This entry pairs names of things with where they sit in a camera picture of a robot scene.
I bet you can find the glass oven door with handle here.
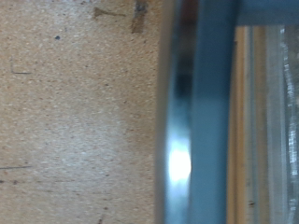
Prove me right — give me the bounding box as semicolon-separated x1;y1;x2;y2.
154;0;299;224

